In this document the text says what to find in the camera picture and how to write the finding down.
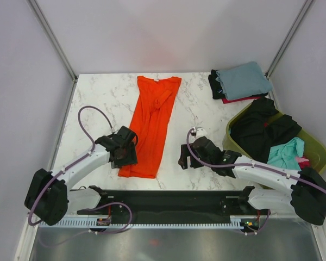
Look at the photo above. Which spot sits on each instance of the pink garment in bin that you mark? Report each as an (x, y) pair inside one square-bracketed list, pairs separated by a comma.
[(303, 162)]

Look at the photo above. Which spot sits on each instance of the teal t shirt in bin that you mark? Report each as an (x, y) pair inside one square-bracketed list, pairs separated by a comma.
[(284, 155)]

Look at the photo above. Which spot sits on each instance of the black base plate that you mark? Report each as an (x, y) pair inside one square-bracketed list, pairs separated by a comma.
[(172, 206)]

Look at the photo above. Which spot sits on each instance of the black folded t shirt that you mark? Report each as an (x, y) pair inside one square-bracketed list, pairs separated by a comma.
[(217, 91)]

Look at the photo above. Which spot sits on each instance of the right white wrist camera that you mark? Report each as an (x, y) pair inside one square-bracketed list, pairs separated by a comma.
[(198, 132)]

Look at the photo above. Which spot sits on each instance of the black t shirt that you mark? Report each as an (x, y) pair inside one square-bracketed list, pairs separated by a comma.
[(217, 91), (256, 135)]

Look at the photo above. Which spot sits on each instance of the aluminium rail bar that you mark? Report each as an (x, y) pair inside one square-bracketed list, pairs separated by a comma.
[(51, 207)]

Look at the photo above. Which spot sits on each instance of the green plastic bin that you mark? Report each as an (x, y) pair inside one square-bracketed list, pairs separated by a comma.
[(313, 149)]

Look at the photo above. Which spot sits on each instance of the white slotted cable duct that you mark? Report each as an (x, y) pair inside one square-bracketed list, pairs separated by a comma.
[(96, 223)]

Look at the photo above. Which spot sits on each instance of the orange t shirt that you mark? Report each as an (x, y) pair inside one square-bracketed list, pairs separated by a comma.
[(150, 122)]

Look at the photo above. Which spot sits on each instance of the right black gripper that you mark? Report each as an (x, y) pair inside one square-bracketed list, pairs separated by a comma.
[(182, 160)]

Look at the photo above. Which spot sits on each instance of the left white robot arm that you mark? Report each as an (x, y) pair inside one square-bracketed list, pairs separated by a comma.
[(68, 179)]

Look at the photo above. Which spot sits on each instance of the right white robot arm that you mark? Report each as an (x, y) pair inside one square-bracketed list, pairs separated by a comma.
[(301, 192)]

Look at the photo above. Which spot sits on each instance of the left aluminium frame post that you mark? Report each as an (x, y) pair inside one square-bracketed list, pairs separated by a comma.
[(34, 5)]

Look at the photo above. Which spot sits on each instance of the grey-blue folded t shirt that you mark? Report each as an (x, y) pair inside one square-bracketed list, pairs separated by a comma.
[(243, 81)]

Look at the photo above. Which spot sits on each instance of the aluminium frame post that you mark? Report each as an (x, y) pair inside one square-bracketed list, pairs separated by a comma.
[(304, 10), (34, 5)]

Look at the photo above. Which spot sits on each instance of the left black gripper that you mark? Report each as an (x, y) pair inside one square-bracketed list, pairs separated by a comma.
[(130, 160)]

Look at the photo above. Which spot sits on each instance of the red folded t shirt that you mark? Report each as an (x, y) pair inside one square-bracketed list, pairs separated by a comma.
[(254, 97)]

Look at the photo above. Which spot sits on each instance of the right aluminium frame post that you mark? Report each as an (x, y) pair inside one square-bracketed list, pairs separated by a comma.
[(304, 10)]

